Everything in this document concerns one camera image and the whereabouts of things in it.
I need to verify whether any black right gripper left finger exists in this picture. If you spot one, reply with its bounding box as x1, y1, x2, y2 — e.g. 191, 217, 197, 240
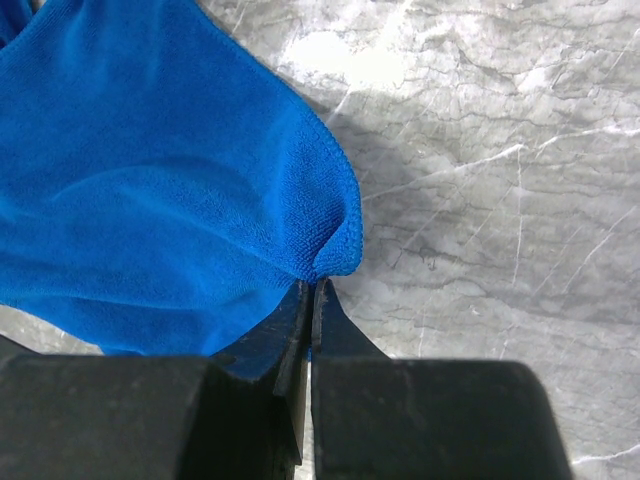
1, 282, 310, 479

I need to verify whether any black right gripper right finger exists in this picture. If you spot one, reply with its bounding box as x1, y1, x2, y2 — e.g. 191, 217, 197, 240
311, 280, 572, 479

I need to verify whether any blue towel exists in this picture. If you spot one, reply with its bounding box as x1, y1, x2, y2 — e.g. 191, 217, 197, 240
1, 1, 363, 356

